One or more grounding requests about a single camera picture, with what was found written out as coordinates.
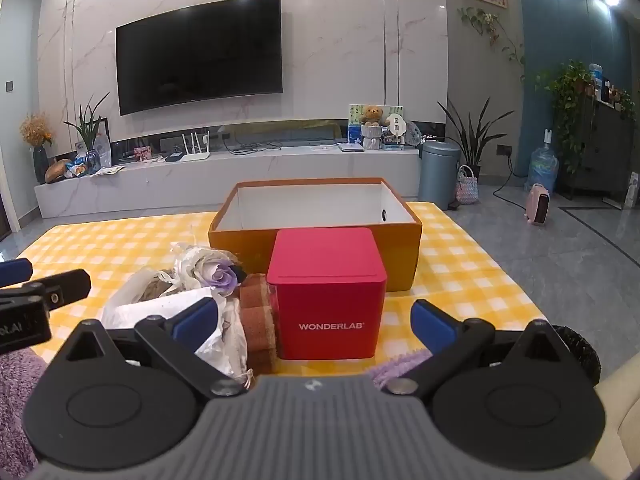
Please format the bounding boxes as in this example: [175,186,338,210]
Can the white plastic bag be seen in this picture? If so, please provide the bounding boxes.
[101,267,251,378]

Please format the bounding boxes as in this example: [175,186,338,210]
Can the pink woven basket bag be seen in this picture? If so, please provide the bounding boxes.
[456,165,480,205]

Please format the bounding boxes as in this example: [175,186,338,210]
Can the white artificial flower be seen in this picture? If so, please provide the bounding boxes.
[170,242,236,291]

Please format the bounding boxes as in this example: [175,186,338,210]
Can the black flat screen television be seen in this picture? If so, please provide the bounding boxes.
[116,0,284,116]

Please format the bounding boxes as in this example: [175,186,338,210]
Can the potted pothos plant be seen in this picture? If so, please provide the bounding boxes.
[535,60,596,171]

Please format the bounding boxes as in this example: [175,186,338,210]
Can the purple fleece clothing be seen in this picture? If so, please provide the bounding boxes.
[0,347,436,480]

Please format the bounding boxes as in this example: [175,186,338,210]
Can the red cube box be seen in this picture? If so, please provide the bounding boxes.
[266,227,388,361]

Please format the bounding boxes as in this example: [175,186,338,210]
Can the cream leather seat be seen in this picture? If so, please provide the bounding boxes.
[595,360,640,480]

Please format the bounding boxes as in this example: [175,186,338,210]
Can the grey metal trash bin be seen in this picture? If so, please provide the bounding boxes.
[418,140,462,211]

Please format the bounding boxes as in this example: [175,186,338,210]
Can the trailing vine plant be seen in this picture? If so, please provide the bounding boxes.
[457,6,526,78]

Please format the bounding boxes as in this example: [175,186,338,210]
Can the orange cardboard box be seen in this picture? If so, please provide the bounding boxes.
[208,177,423,293]

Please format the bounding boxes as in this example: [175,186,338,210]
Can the black textured round object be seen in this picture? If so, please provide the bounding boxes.
[550,325,601,386]

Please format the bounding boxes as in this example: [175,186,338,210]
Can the brown bread loaf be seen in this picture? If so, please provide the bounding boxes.
[45,158,73,183]

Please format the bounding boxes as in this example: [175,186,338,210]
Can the white marble television cabinet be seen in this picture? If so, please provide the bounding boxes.
[34,147,421,219]

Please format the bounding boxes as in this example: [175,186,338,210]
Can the pink space heater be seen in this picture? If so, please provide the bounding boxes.
[524,183,551,225]

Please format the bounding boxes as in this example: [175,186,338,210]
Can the black photo frame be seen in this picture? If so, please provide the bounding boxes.
[75,117,111,166]

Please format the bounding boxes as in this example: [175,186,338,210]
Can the brown towel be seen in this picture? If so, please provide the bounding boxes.
[239,272,277,376]

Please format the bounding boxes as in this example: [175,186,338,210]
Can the white wifi router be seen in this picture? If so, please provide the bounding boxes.
[179,131,212,163]

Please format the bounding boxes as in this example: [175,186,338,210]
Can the dark sideboard cabinet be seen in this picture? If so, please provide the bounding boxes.
[565,95,638,201]

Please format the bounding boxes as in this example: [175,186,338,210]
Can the water bottle with pump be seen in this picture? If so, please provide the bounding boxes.
[527,129,560,193]

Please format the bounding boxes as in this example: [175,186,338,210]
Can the purple artificial flower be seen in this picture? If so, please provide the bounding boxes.
[212,261,247,297]

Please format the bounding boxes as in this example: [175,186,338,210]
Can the green plant in glass vase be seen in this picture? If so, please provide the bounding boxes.
[62,92,112,171]

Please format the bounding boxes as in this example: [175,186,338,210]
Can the vase with yellow flowers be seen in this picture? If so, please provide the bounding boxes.
[20,112,55,184]

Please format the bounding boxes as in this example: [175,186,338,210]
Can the snack bags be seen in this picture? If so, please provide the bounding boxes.
[65,154,101,178]

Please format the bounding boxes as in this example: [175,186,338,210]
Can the potted snake plant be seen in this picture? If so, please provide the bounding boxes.
[437,97,516,181]

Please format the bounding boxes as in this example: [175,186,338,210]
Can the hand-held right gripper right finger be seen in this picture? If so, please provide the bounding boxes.
[386,299,576,401]

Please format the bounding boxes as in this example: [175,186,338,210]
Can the black power cable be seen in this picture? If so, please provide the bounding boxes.
[492,155,531,211]

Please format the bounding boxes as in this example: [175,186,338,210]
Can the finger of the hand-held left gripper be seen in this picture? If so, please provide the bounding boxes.
[0,258,33,287]
[0,269,92,311]

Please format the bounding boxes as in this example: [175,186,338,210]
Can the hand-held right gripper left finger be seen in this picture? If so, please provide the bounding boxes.
[52,297,247,399]

